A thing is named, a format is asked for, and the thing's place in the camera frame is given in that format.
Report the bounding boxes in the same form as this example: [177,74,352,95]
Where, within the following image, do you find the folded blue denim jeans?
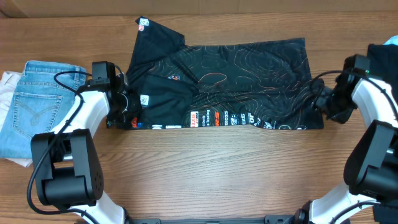
[1,60,86,159]

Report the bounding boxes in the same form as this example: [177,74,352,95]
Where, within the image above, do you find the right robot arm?
[289,77,397,223]

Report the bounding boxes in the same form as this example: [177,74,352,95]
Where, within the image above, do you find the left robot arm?
[27,88,141,223]

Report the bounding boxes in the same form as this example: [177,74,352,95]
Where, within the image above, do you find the black garment pile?
[366,43,398,223]

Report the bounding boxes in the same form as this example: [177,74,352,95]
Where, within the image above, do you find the folded white garment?
[0,71,34,168]

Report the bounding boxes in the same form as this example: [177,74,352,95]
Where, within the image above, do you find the black orange patterned jersey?
[116,17,324,130]

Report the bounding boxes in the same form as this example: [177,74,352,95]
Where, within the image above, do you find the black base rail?
[125,215,310,224]

